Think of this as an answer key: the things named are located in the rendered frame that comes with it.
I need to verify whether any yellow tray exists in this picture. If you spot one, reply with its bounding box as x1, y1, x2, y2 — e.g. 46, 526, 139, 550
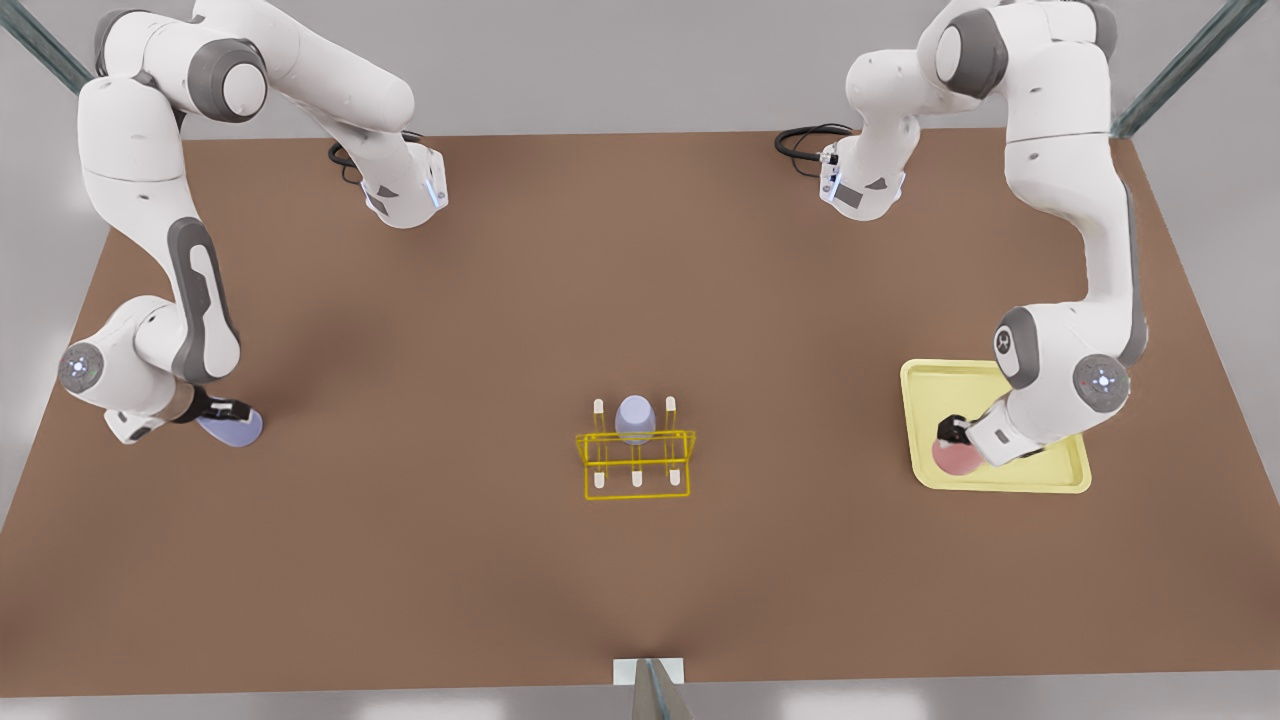
900, 359, 1092, 495

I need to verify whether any black cable loop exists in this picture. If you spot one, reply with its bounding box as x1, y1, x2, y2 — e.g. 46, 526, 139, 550
328, 131, 425, 187
774, 123, 857, 179

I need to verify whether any pink cup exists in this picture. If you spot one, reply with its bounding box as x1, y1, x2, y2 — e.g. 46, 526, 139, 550
932, 436, 986, 478

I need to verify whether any lavender cup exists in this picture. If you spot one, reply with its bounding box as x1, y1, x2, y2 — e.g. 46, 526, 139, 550
196, 408, 264, 448
615, 395, 657, 446

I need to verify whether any yellow wire cup rack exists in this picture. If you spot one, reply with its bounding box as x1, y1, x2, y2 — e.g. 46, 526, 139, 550
575, 396, 697, 501

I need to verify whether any silver frame post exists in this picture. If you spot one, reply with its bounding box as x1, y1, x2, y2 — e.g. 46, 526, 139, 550
0, 0, 94, 96
612, 657, 696, 720
1110, 0, 1269, 140

